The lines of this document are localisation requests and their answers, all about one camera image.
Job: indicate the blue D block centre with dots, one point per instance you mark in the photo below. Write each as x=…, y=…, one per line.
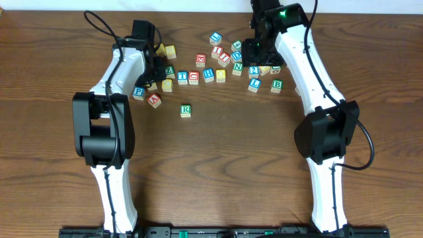
x=236, y=57

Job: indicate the blue T block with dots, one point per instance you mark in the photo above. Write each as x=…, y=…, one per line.
x=182, y=77

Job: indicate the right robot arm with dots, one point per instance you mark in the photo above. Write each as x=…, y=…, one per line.
x=282, y=35

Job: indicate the blue P block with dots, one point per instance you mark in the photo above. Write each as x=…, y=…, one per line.
x=138, y=93

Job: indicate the yellow O block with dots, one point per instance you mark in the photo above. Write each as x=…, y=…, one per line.
x=220, y=75
x=152, y=87

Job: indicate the red I block lower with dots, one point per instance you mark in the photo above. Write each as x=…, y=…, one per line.
x=224, y=59

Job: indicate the green J block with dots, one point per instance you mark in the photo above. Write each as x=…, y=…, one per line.
x=275, y=69

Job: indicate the yellow C block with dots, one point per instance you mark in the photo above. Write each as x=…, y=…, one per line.
x=167, y=85

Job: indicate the red E block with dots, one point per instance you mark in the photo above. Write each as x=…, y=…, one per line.
x=200, y=60

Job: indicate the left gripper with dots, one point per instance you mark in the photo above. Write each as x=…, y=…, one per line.
x=158, y=73

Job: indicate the green N block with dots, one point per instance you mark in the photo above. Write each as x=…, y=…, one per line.
x=237, y=69

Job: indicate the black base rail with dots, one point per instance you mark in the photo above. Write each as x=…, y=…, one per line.
x=283, y=231

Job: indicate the blue L block lower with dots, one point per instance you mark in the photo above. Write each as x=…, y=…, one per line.
x=254, y=85

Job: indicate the yellow S block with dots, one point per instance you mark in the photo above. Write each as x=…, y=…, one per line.
x=170, y=52

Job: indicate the blue l block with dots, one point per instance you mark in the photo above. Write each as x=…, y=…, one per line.
x=215, y=39
x=254, y=85

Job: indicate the red i block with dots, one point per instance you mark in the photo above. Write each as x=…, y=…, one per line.
x=216, y=52
x=224, y=59

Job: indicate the yellow block top left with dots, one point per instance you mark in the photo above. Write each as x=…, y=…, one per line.
x=161, y=51

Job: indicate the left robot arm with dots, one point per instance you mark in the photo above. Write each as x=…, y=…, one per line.
x=105, y=136

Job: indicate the green Z block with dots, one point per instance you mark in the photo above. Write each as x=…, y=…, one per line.
x=169, y=70

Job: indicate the blue 2 block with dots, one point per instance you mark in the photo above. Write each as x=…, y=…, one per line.
x=254, y=72

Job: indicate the green B block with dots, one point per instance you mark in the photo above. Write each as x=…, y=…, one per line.
x=277, y=86

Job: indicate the green R block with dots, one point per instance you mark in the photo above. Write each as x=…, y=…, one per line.
x=185, y=110

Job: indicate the red U block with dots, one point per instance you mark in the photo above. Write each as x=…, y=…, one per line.
x=193, y=77

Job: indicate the yellow block far right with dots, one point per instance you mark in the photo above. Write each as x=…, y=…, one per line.
x=297, y=91

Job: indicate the blue H block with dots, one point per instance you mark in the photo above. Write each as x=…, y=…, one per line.
x=208, y=75

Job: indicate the blue L block top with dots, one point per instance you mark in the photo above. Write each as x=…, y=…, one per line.
x=215, y=39

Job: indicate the red A block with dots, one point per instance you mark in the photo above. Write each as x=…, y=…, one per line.
x=154, y=100

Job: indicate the yellow block right centre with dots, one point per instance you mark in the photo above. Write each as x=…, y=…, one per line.
x=264, y=70

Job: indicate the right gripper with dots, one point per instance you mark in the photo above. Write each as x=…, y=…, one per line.
x=249, y=55

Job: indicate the red I block upper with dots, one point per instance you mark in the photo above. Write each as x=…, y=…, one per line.
x=216, y=52

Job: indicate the green 4 block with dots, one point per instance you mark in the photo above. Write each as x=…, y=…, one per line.
x=236, y=46

